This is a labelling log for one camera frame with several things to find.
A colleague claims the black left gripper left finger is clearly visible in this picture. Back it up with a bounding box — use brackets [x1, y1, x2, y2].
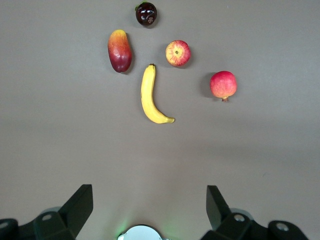
[0, 184, 94, 240]

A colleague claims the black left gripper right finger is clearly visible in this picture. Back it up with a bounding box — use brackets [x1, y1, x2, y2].
[201, 185, 310, 240]

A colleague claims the yellow banana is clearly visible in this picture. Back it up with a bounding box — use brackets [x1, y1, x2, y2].
[140, 63, 176, 125]

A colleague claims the red yellow apple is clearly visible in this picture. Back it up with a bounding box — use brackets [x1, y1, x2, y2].
[165, 39, 192, 67]

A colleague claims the brown table cloth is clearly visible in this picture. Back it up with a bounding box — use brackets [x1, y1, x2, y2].
[0, 0, 320, 240]

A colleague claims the red pomegranate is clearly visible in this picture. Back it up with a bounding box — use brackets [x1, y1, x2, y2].
[209, 70, 238, 103]

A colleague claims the red yellow mango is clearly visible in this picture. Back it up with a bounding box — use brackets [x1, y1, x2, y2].
[107, 29, 133, 74]

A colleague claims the dark purple mangosteen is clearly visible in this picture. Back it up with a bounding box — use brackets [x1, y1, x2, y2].
[134, 1, 158, 27]

